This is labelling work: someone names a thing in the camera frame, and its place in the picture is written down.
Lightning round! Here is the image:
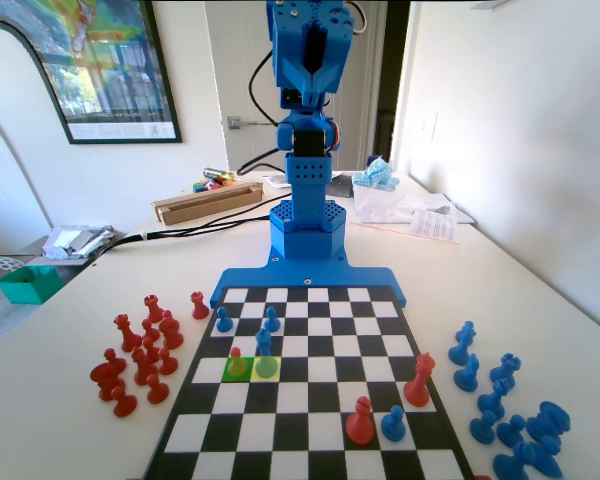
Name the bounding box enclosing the blue bishop chess piece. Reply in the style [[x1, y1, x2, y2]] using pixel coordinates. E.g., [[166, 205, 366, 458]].
[[492, 442, 536, 480], [253, 328, 277, 380], [476, 378, 510, 421]]

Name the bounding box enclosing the blue board mounting plate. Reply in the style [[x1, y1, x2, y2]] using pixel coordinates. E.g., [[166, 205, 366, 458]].
[[209, 247, 409, 309]]

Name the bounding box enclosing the blue knight chess piece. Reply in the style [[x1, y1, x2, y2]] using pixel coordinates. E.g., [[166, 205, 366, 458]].
[[453, 353, 481, 393], [447, 320, 477, 366]]

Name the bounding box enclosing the red queen chess piece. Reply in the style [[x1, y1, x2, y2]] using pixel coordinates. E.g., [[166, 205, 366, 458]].
[[113, 313, 142, 354]]

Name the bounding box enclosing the red king chess piece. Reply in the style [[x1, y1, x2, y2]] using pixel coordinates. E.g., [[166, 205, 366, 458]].
[[403, 352, 436, 408]]

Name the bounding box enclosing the red bishop chess piece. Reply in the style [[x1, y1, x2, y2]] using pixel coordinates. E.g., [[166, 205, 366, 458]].
[[344, 396, 376, 446], [130, 347, 154, 386]]

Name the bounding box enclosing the blue rook chess piece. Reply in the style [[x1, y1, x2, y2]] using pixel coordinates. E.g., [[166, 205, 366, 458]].
[[489, 353, 523, 391]]

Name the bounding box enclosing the blue queen chess piece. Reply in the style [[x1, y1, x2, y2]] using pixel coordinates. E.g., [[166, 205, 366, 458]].
[[525, 401, 572, 446]]

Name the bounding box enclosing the blue king chess piece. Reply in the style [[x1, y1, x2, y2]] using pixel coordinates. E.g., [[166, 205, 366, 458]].
[[529, 434, 566, 480]]

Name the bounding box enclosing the white door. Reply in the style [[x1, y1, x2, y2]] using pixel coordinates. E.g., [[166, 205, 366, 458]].
[[203, 0, 384, 174]]

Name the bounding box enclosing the colourful marker stack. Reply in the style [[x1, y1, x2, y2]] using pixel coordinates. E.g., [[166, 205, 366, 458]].
[[192, 178, 231, 195]]

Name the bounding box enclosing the clear plastic bag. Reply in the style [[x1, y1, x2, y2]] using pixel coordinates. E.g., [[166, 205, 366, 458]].
[[353, 183, 421, 224]]

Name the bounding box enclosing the long cardboard box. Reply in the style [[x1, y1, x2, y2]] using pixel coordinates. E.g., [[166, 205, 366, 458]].
[[151, 180, 265, 226]]

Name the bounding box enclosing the black framed map poster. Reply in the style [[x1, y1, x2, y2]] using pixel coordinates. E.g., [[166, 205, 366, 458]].
[[0, 0, 184, 145]]

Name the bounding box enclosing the printed paper sheet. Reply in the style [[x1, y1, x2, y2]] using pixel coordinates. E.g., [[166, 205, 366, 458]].
[[408, 208, 462, 246]]

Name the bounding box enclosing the white paper stack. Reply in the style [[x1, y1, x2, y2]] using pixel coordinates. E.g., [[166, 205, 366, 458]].
[[414, 192, 477, 226]]

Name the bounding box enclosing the white arched panel black rim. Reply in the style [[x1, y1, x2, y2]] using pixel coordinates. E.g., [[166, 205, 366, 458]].
[[0, 18, 81, 241]]

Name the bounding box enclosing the grey white paper pile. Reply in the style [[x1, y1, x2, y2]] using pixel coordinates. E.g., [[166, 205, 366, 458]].
[[42, 224, 117, 261]]

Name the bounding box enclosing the black white chessboard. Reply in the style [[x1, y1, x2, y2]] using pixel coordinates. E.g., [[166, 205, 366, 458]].
[[142, 285, 476, 480]]

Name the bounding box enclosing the teal open box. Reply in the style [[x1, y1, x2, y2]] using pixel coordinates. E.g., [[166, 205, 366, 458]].
[[0, 264, 65, 306]]

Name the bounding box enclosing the black camera cable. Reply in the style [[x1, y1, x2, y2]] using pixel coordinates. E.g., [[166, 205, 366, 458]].
[[236, 48, 287, 175]]

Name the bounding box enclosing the metal door handle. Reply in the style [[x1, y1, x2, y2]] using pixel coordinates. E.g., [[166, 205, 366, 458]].
[[227, 115, 279, 130]]

